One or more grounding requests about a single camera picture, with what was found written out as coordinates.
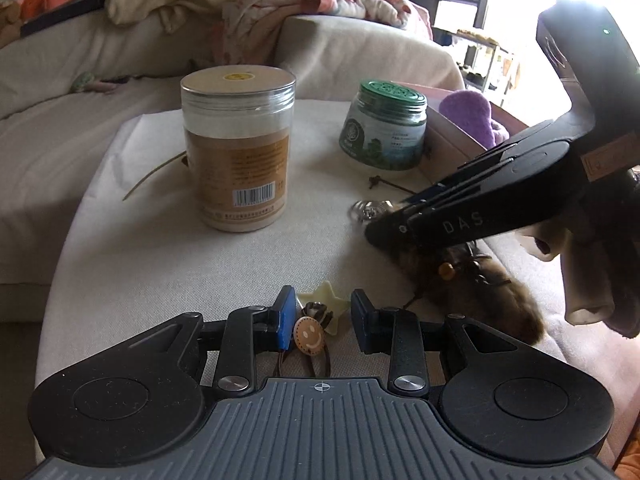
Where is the silver key ring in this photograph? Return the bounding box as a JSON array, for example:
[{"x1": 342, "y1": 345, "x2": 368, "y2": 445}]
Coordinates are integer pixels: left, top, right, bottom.
[{"x1": 350, "y1": 199, "x2": 401, "y2": 226}]

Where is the green lid glass jar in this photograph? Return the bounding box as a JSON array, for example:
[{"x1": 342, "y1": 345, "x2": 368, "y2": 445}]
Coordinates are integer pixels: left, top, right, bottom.
[{"x1": 339, "y1": 79, "x2": 429, "y2": 173}]

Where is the brown smiley hair tie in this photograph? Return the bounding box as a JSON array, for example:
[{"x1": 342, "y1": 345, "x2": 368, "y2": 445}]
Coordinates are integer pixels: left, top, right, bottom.
[{"x1": 272, "y1": 315, "x2": 333, "y2": 378}]

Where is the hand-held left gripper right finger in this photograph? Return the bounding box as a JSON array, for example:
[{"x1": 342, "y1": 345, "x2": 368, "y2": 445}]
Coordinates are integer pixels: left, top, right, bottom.
[{"x1": 350, "y1": 289, "x2": 520, "y2": 394}]

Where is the metal shoe rack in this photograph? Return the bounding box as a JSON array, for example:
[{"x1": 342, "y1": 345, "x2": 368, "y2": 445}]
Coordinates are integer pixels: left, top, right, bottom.
[{"x1": 440, "y1": 27, "x2": 521, "y2": 106}]

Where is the pink and purple sponge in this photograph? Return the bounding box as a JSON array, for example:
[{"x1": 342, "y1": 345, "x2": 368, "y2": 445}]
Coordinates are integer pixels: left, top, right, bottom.
[{"x1": 439, "y1": 90, "x2": 511, "y2": 151}]

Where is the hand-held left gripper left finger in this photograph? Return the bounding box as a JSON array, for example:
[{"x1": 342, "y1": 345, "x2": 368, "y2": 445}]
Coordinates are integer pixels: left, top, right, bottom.
[{"x1": 145, "y1": 285, "x2": 296, "y2": 394}]

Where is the beige sofa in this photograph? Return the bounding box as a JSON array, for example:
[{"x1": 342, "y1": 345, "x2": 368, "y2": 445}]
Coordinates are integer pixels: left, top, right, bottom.
[{"x1": 0, "y1": 10, "x2": 281, "y2": 323}]

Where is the brown knotted cord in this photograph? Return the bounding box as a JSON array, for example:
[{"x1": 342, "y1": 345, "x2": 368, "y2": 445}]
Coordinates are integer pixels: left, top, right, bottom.
[{"x1": 367, "y1": 174, "x2": 418, "y2": 196}]

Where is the pink cardboard box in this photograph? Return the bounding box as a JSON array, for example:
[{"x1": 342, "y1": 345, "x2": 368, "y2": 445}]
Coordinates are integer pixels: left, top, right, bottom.
[{"x1": 420, "y1": 82, "x2": 531, "y2": 196}]

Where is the thin olive string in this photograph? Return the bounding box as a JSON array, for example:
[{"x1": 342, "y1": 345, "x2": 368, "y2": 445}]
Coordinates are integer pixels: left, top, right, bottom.
[{"x1": 122, "y1": 150, "x2": 188, "y2": 202}]

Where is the black tablet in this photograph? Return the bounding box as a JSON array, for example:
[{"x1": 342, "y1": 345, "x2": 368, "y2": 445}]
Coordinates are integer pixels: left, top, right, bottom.
[{"x1": 20, "y1": 0, "x2": 108, "y2": 38}]

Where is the pastel plush toy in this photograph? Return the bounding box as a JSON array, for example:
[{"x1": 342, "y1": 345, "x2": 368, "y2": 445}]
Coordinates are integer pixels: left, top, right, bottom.
[{"x1": 70, "y1": 71, "x2": 141, "y2": 95}]

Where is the brown fur tail keychain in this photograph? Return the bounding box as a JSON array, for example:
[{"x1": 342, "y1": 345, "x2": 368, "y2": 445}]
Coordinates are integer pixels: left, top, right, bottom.
[{"x1": 370, "y1": 240, "x2": 546, "y2": 346}]

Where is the clear plastic jar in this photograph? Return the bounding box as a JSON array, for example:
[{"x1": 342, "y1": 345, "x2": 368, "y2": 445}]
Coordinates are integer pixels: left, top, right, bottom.
[{"x1": 180, "y1": 65, "x2": 297, "y2": 233}]

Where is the cream star hair clip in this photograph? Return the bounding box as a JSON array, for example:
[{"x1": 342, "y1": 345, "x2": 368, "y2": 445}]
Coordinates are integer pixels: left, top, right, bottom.
[{"x1": 299, "y1": 281, "x2": 350, "y2": 336}]

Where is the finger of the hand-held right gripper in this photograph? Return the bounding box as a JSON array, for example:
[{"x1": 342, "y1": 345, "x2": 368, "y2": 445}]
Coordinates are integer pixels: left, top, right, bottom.
[
  {"x1": 457, "y1": 140, "x2": 571, "y2": 183},
  {"x1": 397, "y1": 174, "x2": 501, "y2": 212}
]

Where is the white sofa cover cloth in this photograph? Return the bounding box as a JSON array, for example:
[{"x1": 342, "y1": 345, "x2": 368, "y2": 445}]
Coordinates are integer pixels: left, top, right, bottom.
[{"x1": 272, "y1": 14, "x2": 463, "y2": 111}]

